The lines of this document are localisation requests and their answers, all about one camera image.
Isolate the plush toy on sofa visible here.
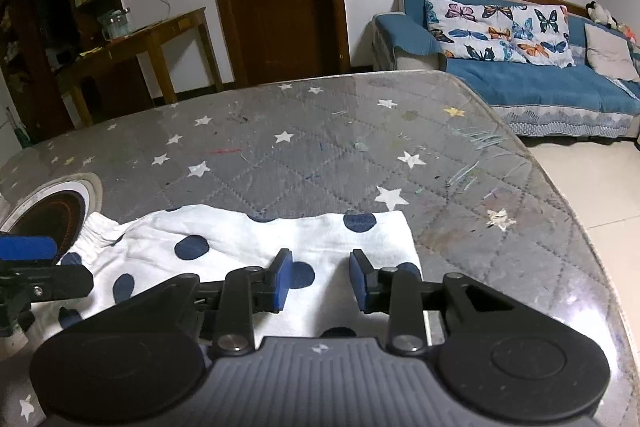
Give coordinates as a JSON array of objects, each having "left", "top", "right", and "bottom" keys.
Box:
[{"left": 586, "top": 0, "right": 618, "bottom": 29}]

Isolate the built-in round induction cooktop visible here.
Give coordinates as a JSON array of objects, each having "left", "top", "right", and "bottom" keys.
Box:
[{"left": 1, "top": 172, "right": 103, "bottom": 263}]

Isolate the glass pitcher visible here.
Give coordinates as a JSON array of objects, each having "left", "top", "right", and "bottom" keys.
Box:
[{"left": 99, "top": 8, "right": 131, "bottom": 41}]

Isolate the beige cushion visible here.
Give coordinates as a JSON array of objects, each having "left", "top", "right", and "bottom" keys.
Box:
[{"left": 585, "top": 25, "right": 639, "bottom": 82}]

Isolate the wooden side table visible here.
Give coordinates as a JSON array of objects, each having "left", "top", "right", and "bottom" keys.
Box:
[{"left": 60, "top": 5, "right": 225, "bottom": 128}]

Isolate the butterfly print pillow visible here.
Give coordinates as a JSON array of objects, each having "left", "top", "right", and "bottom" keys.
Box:
[{"left": 424, "top": 0, "right": 575, "bottom": 68}]

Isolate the blue sectional sofa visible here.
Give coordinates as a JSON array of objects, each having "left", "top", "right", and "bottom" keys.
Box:
[{"left": 372, "top": 0, "right": 639, "bottom": 139}]

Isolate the white navy polka dot garment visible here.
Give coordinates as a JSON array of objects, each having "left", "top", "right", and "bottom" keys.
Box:
[{"left": 1, "top": 205, "right": 420, "bottom": 359}]

